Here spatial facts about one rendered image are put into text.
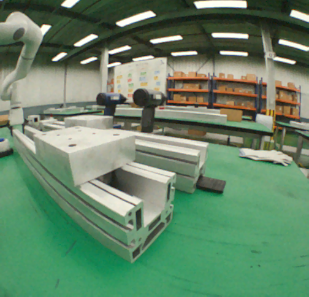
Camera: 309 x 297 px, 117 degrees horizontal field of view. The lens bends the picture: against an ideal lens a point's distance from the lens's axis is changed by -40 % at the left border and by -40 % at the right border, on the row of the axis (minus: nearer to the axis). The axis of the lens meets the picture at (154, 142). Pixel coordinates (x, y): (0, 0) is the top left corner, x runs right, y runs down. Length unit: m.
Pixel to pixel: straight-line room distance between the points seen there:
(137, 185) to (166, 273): 0.12
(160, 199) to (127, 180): 0.05
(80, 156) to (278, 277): 0.28
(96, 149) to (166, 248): 0.15
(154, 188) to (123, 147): 0.07
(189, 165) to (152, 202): 0.12
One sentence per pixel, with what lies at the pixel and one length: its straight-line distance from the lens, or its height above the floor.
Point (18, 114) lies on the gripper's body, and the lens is 1.04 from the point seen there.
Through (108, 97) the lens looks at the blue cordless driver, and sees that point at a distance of 0.69.
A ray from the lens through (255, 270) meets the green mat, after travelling 0.22.
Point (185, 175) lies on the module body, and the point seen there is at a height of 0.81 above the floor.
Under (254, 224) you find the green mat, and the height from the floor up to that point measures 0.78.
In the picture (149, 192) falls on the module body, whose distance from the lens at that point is 0.21.
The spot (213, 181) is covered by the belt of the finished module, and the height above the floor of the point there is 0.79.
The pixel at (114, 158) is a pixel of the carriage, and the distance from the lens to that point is 0.21.
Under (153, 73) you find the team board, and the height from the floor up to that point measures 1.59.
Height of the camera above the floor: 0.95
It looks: 14 degrees down
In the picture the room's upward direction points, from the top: 1 degrees clockwise
